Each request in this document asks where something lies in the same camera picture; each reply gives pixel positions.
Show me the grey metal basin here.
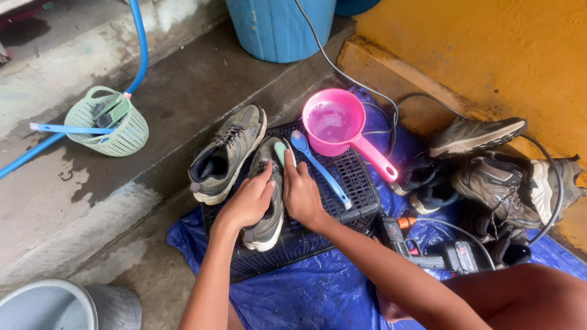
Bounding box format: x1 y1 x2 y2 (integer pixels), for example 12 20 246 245
0 278 143 330

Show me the person's left hand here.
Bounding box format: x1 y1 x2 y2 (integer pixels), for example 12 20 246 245
216 160 277 230

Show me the brown low hiking shoe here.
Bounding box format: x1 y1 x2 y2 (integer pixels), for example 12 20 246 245
429 117 528 160

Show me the dark blue barrel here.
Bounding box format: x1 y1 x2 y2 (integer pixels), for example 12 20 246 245
334 0 382 17

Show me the large blue plastic barrel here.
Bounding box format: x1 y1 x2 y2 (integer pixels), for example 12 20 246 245
225 0 338 64

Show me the small green scrub brush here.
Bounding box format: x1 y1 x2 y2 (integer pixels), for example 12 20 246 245
273 141 288 168

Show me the green plastic basket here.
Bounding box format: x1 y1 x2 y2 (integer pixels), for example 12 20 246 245
64 86 150 158

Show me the thin grey hose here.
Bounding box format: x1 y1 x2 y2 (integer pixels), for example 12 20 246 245
293 0 399 154

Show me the person's leg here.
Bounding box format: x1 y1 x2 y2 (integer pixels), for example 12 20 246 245
375 263 587 330

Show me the person's right hand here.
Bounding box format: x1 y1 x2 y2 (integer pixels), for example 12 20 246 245
282 149 328 224

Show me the pink plastic water dipper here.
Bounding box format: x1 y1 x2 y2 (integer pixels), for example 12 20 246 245
302 88 399 183

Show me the black shoe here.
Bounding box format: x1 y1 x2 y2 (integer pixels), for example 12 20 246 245
461 206 533 270

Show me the black navy sneaker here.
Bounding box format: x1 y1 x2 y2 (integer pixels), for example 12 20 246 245
389 155 442 196
409 180 462 215

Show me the black cordless washer gun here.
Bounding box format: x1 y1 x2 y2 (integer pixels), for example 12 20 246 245
375 214 481 276

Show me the blue tarp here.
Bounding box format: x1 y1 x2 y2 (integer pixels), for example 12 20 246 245
166 86 587 330

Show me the black cable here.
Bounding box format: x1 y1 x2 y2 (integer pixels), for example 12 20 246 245
395 93 565 247

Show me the green brush in basket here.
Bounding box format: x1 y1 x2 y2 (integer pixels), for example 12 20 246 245
94 93 134 129

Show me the olive grey sneaker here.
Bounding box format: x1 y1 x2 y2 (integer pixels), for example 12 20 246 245
242 136 297 252
188 104 268 206

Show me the blue water hose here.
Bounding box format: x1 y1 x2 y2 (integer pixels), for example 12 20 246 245
0 0 149 180

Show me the blue handled tool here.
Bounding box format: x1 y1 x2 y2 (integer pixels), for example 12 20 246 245
29 122 116 136

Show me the blue long-handled brush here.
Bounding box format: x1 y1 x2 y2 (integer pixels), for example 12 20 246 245
291 130 353 211

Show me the black plastic crate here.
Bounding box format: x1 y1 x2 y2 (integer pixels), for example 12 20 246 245
200 119 382 283

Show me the brown beige hiking boot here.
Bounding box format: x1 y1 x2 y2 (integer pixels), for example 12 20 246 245
527 155 586 226

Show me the brown laced hiking boot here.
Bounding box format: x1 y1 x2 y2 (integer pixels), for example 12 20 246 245
451 155 545 229

